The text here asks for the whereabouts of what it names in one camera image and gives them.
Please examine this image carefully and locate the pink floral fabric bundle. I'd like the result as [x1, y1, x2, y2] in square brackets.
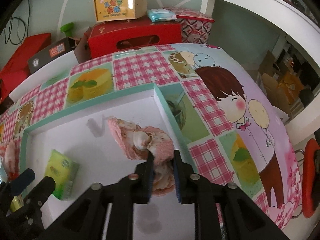
[107, 118, 175, 196]

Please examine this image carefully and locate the green tissue pack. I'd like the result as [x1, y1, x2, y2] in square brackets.
[44, 149, 79, 200]
[9, 195, 24, 213]

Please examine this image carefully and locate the purple baby wipes pack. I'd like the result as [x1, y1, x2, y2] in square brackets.
[1, 140, 19, 181]

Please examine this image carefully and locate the teal rimmed white tray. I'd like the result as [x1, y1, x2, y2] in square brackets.
[20, 83, 195, 239]

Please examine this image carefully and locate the patterned tablecloth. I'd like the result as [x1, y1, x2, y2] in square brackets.
[1, 44, 302, 229]

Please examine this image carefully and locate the red bag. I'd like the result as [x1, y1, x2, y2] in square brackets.
[1, 33, 51, 100]

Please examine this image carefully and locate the white board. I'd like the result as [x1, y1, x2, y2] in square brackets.
[9, 51, 79, 102]

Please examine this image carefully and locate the black rectangular box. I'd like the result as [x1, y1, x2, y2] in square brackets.
[28, 37, 76, 74]

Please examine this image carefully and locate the red gift box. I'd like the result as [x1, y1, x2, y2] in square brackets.
[88, 16, 182, 59]

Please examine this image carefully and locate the red patterned box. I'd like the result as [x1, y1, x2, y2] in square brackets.
[164, 7, 215, 44]

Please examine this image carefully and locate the green knob object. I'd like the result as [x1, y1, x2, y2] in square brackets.
[60, 22, 74, 36]

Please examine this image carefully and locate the blue wet wipes pack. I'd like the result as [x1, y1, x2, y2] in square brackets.
[147, 8, 177, 23]

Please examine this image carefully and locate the white shelf frame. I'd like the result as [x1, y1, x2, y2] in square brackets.
[199, 0, 320, 145]

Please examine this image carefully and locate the black coiled wall cable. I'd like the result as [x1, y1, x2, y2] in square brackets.
[4, 0, 32, 46]

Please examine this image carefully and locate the yellow handled gift box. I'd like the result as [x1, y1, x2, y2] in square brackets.
[93, 0, 147, 23]

